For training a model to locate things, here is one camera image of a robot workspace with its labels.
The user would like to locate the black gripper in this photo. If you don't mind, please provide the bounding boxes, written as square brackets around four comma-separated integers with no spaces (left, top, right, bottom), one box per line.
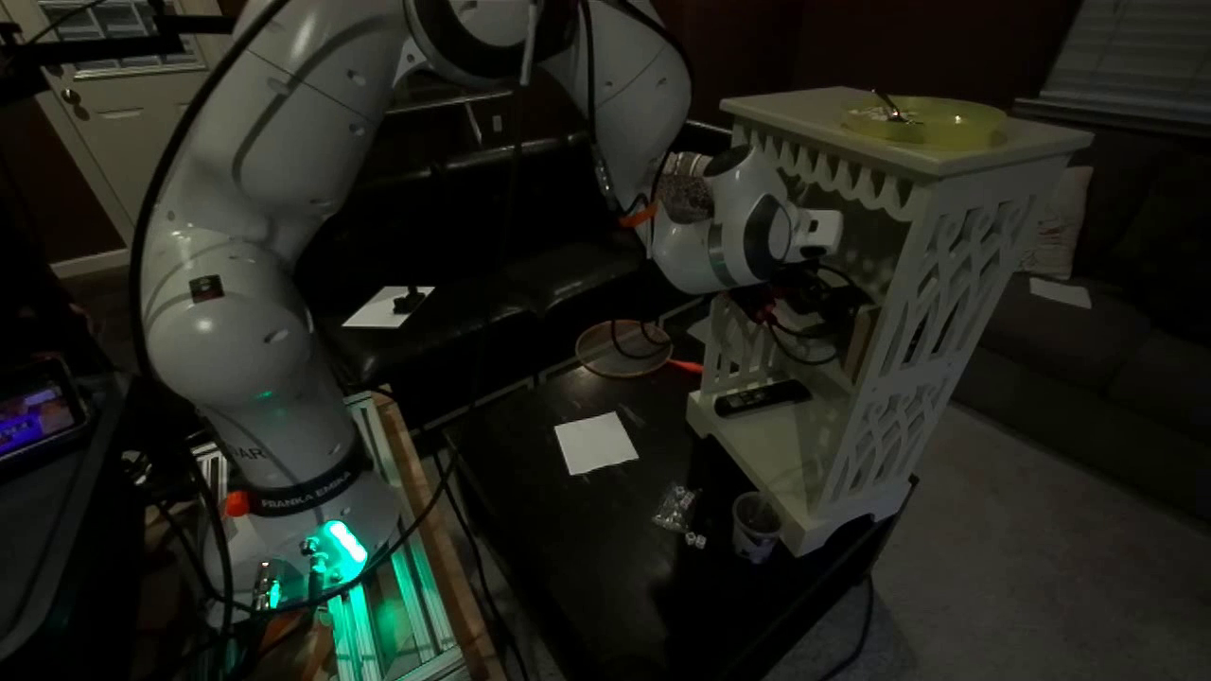
[767,267,873,359]

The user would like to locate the black remote control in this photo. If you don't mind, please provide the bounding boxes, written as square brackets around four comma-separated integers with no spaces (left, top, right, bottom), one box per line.
[710,375,813,420]

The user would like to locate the white ornate shelf unit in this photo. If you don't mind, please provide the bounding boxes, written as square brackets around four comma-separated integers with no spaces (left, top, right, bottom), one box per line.
[682,83,1096,560]

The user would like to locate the metal spoon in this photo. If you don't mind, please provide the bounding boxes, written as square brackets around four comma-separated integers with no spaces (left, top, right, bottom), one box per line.
[868,86,913,126]

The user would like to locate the yellow-green plate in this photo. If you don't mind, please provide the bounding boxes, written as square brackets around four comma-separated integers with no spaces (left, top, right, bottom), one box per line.
[844,95,1014,153]

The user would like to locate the clear plastic bag with dice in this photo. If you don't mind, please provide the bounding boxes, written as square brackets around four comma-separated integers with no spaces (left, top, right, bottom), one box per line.
[647,481,710,552]

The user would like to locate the small white paper note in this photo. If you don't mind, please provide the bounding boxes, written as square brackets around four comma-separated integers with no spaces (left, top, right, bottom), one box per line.
[1027,271,1096,314]

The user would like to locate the white paper sheet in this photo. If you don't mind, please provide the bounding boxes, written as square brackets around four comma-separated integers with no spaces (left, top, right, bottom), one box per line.
[550,410,642,481]

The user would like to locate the white couch cushion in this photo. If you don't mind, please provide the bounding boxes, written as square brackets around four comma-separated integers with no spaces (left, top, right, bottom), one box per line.
[1018,164,1096,285]

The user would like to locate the grey couch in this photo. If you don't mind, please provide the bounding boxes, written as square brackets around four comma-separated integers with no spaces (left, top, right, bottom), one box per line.
[948,126,1211,525]

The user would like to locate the black leather bench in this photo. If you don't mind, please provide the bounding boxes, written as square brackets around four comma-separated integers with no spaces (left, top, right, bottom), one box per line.
[294,117,734,430]

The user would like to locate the white window blinds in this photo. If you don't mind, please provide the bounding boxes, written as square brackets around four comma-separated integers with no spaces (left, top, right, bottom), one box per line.
[1014,0,1211,139]

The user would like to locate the white paper with black clip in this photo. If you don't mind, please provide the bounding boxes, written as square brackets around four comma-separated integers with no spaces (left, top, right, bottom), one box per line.
[337,280,440,334]

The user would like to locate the wooden plank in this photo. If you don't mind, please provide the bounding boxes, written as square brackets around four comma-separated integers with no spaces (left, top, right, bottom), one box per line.
[371,391,503,681]

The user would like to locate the white panel door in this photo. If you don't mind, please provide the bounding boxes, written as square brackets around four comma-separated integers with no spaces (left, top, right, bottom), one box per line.
[0,0,256,241]

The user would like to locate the tablet with lit screen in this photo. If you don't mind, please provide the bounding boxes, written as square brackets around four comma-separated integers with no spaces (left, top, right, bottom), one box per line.
[0,375,92,464]

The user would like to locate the black floor cable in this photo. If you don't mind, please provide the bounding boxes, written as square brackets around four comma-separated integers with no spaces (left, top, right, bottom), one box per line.
[818,570,880,681]

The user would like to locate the black camera mounting bar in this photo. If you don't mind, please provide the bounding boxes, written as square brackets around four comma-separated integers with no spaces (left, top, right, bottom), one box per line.
[0,10,239,80]

